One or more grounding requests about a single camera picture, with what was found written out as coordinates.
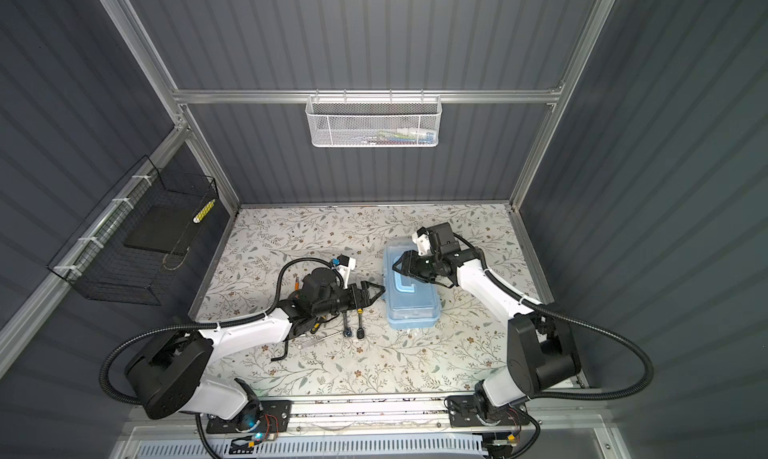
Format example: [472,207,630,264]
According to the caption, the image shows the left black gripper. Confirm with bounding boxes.
[313,279,384,320]

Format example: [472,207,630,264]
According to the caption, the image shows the light blue plastic toolbox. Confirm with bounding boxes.
[382,237,442,330]

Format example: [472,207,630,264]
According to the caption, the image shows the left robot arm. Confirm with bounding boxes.
[124,267,386,432]

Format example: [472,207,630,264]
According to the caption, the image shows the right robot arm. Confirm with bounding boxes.
[392,223,581,421]

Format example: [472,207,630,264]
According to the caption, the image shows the items in white basket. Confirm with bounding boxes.
[358,127,438,146]

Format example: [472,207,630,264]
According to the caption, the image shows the white perforated front panel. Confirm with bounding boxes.
[134,434,490,459]

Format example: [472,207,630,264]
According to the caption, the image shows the yellow green marker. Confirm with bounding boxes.
[193,199,216,224]

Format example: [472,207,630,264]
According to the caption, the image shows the black pad in basket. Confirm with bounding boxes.
[123,205,202,256]

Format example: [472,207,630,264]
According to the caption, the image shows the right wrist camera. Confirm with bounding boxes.
[411,227,432,257]

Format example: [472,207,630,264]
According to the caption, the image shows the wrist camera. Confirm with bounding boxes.
[334,254,356,273]
[411,227,432,257]

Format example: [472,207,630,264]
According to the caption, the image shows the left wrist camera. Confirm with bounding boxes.
[334,254,356,273]

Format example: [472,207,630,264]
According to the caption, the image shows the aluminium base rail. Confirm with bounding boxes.
[122,392,613,439]

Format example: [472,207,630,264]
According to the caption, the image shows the white wire mesh basket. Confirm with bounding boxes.
[305,96,443,148]

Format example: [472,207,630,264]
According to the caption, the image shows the black wire basket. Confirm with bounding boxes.
[48,161,225,306]

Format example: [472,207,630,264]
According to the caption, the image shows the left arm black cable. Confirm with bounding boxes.
[98,256,337,407]

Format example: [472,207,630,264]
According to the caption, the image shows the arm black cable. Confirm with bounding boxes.
[98,256,337,407]
[452,233,655,400]

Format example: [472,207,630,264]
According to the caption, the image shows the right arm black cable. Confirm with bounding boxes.
[452,233,655,400]

